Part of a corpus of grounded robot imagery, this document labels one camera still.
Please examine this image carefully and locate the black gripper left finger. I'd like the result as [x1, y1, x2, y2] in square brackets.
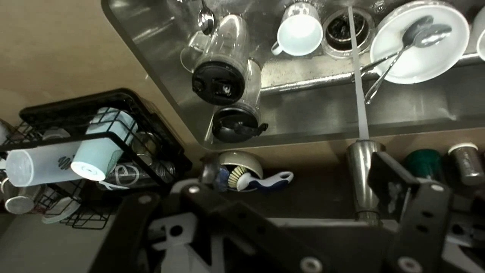
[89, 181, 326, 273]

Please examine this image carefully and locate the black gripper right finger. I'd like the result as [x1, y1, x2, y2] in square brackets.
[370, 150, 454, 273]

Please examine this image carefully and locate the stainless steel faucet spout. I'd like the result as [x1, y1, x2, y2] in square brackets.
[345, 138, 383, 225]

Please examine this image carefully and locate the white blue dish brush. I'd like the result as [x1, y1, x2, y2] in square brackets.
[215, 167, 295, 194]

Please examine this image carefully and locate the green soap dispenser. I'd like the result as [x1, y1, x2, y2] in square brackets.
[401, 147, 447, 187]

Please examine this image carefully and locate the beige ceramic bowl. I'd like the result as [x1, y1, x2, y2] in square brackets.
[200, 150, 265, 194]

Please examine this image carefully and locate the small metal cup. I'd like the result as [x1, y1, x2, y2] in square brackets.
[445, 141, 485, 190]

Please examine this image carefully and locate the clear blender jar black lid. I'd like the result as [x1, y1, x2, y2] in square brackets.
[180, 14, 253, 107]
[210, 59, 270, 144]

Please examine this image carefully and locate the stainless steel sink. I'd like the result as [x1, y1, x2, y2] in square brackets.
[100, 0, 485, 150]

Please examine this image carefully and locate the running water stream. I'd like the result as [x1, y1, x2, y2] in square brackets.
[345, 5, 371, 143]

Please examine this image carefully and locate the light blue plastic cup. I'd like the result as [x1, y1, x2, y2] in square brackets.
[68, 135, 126, 184]

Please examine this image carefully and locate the large white bowl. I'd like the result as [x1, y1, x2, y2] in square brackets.
[368, 0, 473, 87]

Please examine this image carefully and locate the light blue plastic container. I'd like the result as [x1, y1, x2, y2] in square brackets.
[83, 105, 139, 149]

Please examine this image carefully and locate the metal spoon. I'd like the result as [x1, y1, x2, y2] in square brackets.
[373, 22, 454, 97]
[362, 14, 436, 107]

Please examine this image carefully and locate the small white bowl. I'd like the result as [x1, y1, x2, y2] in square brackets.
[473, 5, 485, 64]

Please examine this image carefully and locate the white mug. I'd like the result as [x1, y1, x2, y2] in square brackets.
[0, 191, 38, 217]
[270, 2, 324, 58]

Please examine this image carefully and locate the clear plastic bottle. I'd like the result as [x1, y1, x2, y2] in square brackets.
[3, 141, 85, 190]

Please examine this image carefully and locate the black sink drain strainer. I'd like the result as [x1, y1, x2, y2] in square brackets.
[323, 8, 376, 53]

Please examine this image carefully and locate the black wire dish rack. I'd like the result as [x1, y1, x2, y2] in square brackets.
[0, 88, 194, 232]

